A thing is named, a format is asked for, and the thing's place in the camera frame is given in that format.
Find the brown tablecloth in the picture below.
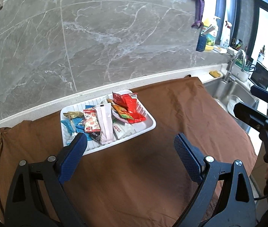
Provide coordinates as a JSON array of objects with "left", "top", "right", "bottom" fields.
[{"left": 0, "top": 77, "right": 257, "bottom": 226}]

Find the red white snack packet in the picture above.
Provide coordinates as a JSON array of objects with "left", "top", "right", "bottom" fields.
[{"left": 83, "top": 109, "right": 101, "bottom": 133}]

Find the gold foil snack packet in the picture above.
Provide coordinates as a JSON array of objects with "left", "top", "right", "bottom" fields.
[{"left": 63, "top": 111, "right": 84, "bottom": 119}]

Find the dish soap bottle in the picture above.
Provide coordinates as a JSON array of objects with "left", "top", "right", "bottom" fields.
[{"left": 202, "top": 16, "right": 220, "bottom": 51}]

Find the white plastic tray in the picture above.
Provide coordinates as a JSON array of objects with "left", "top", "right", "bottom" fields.
[{"left": 60, "top": 90, "right": 156, "bottom": 155}]

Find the purple hanging cloth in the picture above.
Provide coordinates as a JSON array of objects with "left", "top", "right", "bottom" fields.
[{"left": 191, "top": 0, "right": 205, "bottom": 29}]

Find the yellow sponge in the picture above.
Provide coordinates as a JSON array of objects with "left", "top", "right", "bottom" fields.
[{"left": 209, "top": 70, "right": 221, "bottom": 78}]

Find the blue snack packet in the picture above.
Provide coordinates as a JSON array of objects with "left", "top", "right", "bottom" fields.
[{"left": 60, "top": 117, "right": 92, "bottom": 146}]

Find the white spray bottle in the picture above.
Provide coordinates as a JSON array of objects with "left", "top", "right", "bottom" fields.
[{"left": 220, "top": 21, "right": 232, "bottom": 49}]

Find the black snack packet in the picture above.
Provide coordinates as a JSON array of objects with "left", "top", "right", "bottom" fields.
[{"left": 89, "top": 132, "right": 102, "bottom": 144}]

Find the steel kitchen sink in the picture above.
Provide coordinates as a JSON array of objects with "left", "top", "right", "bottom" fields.
[{"left": 204, "top": 79, "right": 268, "bottom": 133}]

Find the white microwave oven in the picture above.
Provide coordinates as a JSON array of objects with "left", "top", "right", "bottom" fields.
[{"left": 250, "top": 61, "right": 268, "bottom": 91}]

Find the large red snack bag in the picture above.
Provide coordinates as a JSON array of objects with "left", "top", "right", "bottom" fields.
[{"left": 122, "top": 93, "right": 146, "bottom": 124}]

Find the red patterned snack packet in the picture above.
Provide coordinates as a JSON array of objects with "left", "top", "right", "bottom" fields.
[{"left": 112, "top": 92, "right": 128, "bottom": 108}]

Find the pink white snack packet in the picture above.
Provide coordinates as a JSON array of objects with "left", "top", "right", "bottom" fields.
[{"left": 95, "top": 103, "right": 114, "bottom": 145}]

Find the orange yellow snack packet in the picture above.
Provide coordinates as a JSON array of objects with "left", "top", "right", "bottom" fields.
[{"left": 107, "top": 98, "right": 133, "bottom": 120}]

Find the chrome faucet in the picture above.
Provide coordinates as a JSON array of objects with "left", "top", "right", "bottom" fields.
[{"left": 223, "top": 49, "right": 247, "bottom": 83}]

